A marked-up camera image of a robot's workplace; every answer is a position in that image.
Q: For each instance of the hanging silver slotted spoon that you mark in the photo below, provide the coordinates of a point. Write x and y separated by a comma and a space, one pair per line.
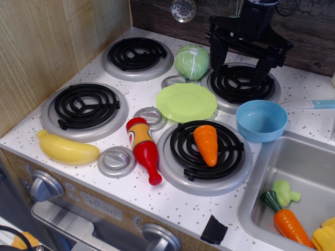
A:
183, 10

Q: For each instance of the front silver stove knob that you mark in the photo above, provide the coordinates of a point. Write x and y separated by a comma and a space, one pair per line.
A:
116, 162

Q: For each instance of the back left stove burner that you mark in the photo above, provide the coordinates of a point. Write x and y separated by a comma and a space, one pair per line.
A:
137, 59

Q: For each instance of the green toy cabbage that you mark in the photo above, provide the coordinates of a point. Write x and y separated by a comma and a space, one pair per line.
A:
192, 61

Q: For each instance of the orange toy carrot on burner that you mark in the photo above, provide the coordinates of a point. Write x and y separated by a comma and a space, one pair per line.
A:
206, 140

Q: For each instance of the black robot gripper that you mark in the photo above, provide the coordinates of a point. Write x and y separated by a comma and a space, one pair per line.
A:
251, 34

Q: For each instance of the yellow toy corn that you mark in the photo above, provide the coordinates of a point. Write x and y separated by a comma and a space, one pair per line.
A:
323, 238

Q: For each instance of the black tape patch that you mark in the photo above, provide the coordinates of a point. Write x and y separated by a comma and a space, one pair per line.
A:
214, 232

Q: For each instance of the left silver oven dial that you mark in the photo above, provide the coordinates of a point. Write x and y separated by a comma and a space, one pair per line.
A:
45, 186

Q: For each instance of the front left stove burner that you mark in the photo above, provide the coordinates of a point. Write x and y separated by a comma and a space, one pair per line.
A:
84, 112

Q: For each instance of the silver oven door handle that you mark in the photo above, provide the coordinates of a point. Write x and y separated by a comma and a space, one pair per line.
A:
69, 225

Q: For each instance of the light green plastic plate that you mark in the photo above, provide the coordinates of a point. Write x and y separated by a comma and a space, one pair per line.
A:
185, 102

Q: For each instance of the silver stove knob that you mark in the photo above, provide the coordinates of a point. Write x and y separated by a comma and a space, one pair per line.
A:
171, 80
153, 117
116, 162

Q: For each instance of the light green toy broccoli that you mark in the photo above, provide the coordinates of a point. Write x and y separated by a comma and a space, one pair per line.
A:
284, 194

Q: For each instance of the back right stove burner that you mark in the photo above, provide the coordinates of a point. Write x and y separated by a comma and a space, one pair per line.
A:
231, 86

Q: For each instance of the back silver stove knob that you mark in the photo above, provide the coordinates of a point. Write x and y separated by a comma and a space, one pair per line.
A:
171, 80

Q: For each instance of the stainless steel sink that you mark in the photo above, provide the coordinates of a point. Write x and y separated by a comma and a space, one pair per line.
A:
308, 166

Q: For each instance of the stove burner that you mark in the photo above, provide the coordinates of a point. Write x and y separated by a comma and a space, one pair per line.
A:
231, 86
137, 59
182, 165
84, 112

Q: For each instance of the light blue plastic bowl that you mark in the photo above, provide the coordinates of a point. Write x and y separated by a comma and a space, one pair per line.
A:
261, 121

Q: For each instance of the right silver oven dial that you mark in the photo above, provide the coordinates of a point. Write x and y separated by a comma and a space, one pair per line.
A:
159, 238

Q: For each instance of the middle silver stove knob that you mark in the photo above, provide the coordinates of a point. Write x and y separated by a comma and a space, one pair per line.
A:
153, 117

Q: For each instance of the silver oven dial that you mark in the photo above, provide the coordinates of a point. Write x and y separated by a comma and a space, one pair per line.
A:
159, 238
45, 186

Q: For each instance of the hanging silver slotted turner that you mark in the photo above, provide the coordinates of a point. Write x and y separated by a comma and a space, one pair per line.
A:
238, 9

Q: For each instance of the front right stove burner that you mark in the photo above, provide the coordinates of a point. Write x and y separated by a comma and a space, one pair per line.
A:
182, 165

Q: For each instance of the orange carrot with green top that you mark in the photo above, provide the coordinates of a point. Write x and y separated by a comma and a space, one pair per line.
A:
285, 220

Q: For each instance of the blue handled white spatula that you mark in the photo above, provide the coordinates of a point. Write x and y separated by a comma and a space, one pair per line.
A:
312, 104

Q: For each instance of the yellow toy banana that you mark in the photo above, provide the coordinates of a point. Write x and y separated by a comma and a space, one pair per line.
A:
66, 151

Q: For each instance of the red toy ketchup bottle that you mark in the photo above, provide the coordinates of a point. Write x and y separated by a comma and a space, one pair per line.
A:
144, 147

